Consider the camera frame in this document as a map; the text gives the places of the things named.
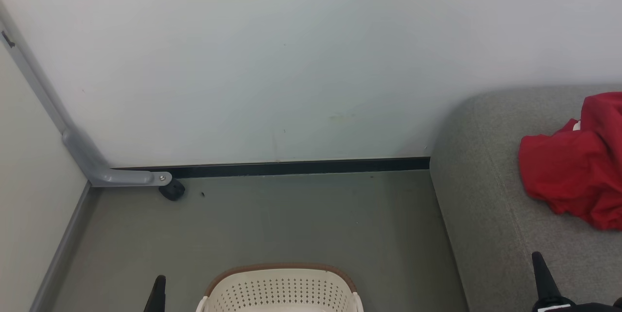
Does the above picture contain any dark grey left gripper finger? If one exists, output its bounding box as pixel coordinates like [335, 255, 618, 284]
[144, 275, 167, 312]

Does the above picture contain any grey right gripper green band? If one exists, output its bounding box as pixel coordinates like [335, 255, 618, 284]
[532, 252, 622, 312]

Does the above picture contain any red and white garment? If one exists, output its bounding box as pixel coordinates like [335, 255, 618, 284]
[518, 92, 622, 231]

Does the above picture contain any cream perforated laundry basket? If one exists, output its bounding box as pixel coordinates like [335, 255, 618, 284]
[196, 263, 364, 312]

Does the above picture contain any grey fabric sofa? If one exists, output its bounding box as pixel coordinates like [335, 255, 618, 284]
[430, 85, 622, 312]

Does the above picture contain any black caster wheel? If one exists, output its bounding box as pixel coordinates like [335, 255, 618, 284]
[159, 179, 186, 201]

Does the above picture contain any grey metal partition foot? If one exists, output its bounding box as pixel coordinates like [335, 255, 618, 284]
[0, 1, 173, 188]

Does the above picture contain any black wall baseboard strip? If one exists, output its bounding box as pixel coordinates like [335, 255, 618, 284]
[112, 157, 431, 179]

